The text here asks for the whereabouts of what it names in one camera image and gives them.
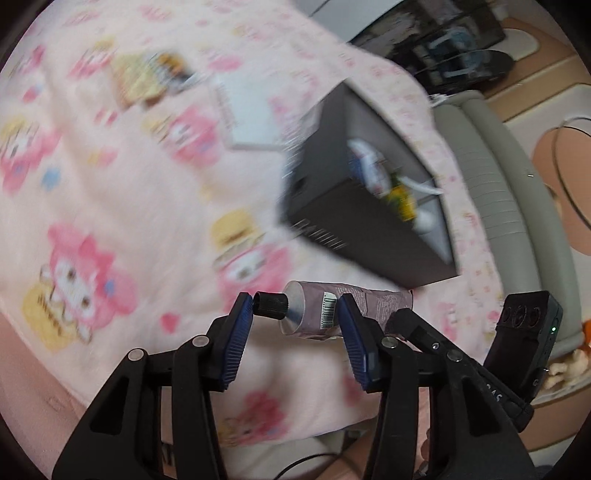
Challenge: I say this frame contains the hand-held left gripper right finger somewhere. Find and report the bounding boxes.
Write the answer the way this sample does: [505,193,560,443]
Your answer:
[337,293,539,480]

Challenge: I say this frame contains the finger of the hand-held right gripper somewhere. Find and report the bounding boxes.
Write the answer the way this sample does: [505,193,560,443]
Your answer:
[385,307,483,371]

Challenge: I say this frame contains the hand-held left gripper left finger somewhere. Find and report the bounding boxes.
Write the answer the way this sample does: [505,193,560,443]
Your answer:
[52,292,254,480]

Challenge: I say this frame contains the purple cream tube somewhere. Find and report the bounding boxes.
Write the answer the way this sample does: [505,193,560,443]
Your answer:
[253,281,414,341]

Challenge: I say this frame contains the dark grey shoe box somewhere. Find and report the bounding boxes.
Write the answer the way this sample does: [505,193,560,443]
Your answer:
[277,83,462,289]

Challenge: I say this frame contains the beige plush toy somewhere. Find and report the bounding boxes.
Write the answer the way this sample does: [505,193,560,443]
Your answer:
[546,350,588,394]

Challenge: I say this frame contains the yellow candy packet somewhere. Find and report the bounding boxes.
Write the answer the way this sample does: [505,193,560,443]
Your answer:
[385,185,419,223]

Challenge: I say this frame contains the white wet wipes pack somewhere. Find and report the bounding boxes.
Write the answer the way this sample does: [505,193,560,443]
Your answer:
[346,138,394,197]

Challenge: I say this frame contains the pink printed blanket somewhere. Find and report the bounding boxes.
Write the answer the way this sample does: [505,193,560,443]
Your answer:
[0,0,506,448]

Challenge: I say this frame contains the white card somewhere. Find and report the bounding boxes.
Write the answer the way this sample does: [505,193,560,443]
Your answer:
[210,74,288,151]

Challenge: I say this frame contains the black skateboard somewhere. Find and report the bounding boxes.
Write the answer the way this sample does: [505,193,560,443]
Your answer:
[443,48,514,89]

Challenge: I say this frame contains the yellow paper tag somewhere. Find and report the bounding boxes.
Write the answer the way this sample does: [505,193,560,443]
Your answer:
[111,54,163,108]

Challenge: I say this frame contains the blue white toy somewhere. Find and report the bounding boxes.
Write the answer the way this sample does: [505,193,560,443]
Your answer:
[429,25,486,80]

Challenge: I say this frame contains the glass door cabinet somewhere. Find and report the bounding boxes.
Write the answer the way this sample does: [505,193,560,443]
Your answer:
[346,0,514,93]

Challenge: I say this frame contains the white wardrobe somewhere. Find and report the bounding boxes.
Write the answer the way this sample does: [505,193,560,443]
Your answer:
[295,0,399,45]

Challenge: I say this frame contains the black cable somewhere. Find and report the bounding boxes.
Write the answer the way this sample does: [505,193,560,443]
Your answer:
[272,455,343,480]

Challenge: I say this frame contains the round orange wall panel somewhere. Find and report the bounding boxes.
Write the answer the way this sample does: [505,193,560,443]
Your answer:
[531,117,591,257]

